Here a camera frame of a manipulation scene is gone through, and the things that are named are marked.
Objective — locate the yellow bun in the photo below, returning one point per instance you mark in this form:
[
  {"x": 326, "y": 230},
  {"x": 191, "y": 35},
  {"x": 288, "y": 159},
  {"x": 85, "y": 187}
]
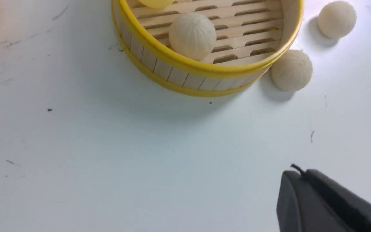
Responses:
[{"x": 156, "y": 4}]

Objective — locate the bamboo steamer tray yellow rim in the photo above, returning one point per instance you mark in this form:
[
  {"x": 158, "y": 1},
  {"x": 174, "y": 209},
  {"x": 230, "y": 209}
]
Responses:
[{"x": 251, "y": 36}]

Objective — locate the white bun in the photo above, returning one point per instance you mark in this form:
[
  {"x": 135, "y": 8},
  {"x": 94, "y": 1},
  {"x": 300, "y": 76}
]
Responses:
[
  {"x": 337, "y": 19},
  {"x": 192, "y": 35},
  {"x": 293, "y": 71}
]

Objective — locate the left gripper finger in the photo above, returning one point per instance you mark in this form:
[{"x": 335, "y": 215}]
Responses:
[{"x": 309, "y": 201}]

